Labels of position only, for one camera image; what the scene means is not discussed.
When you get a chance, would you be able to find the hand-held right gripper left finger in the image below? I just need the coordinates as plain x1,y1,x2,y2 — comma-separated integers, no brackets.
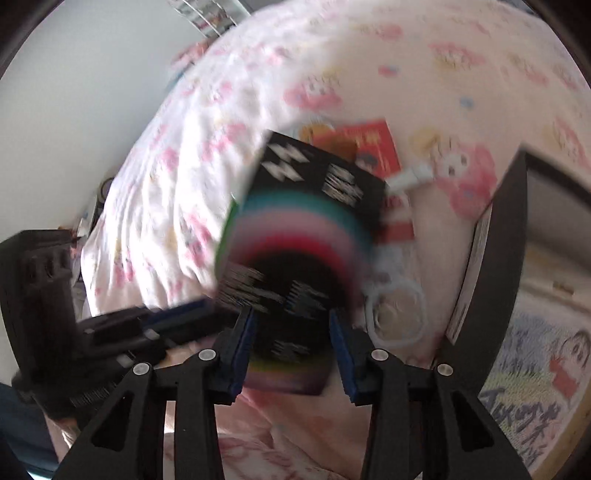
53,305,258,480

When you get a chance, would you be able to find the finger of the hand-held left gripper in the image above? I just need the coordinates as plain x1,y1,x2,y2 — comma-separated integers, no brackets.
78,308,160,354
136,298,241,344

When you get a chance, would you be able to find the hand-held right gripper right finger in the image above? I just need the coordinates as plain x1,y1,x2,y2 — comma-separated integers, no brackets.
329,309,532,480

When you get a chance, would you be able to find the clear printed phone case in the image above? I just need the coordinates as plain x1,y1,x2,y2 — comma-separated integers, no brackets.
365,244,428,352

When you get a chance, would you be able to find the black box with rainbow arcs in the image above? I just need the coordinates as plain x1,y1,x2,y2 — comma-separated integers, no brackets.
215,130,389,397

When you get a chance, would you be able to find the black cardboard storage box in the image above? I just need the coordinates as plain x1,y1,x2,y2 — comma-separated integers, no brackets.
443,150,591,480

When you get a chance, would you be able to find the blue denim clothing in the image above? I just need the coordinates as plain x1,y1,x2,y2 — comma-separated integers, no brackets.
0,381,61,480

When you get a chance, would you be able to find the pink cartoon printed bedsheet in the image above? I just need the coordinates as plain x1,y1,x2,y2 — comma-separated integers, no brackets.
46,0,591,480

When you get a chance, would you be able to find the white smartwatch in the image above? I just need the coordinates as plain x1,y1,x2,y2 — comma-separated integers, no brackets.
385,165,435,191

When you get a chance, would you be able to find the cartoon pegboard card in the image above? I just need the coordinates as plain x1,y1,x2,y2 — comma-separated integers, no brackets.
478,295,591,476

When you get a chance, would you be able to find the red printed packet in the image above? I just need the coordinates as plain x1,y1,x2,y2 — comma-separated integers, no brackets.
300,119,419,245

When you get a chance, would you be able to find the white wire rack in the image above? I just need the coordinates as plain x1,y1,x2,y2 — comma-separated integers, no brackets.
168,0,250,34

